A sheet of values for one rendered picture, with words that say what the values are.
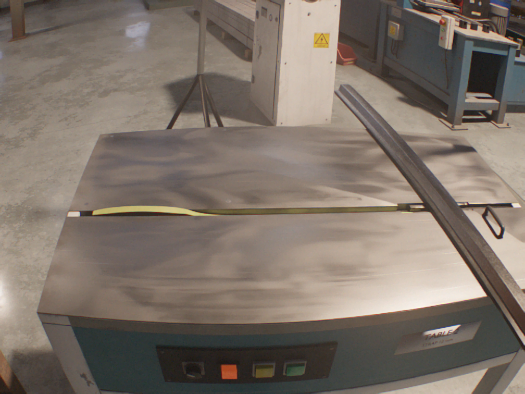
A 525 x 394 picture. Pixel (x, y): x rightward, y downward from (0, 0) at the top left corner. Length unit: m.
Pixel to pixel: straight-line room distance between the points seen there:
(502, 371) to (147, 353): 0.71
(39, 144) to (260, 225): 2.34
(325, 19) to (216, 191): 1.98
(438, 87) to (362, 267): 2.87
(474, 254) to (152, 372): 0.54
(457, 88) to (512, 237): 2.47
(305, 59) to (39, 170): 1.63
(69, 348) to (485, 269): 0.65
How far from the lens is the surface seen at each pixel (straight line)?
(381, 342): 0.71
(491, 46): 3.45
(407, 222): 0.83
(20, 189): 2.53
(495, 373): 1.04
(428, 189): 0.91
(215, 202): 0.82
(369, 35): 4.66
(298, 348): 0.67
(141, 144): 1.03
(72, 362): 0.74
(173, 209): 0.80
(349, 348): 0.70
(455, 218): 0.84
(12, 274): 1.96
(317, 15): 2.70
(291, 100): 2.79
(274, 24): 2.73
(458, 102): 3.33
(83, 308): 0.65
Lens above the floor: 1.19
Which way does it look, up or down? 33 degrees down
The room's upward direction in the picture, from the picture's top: 4 degrees clockwise
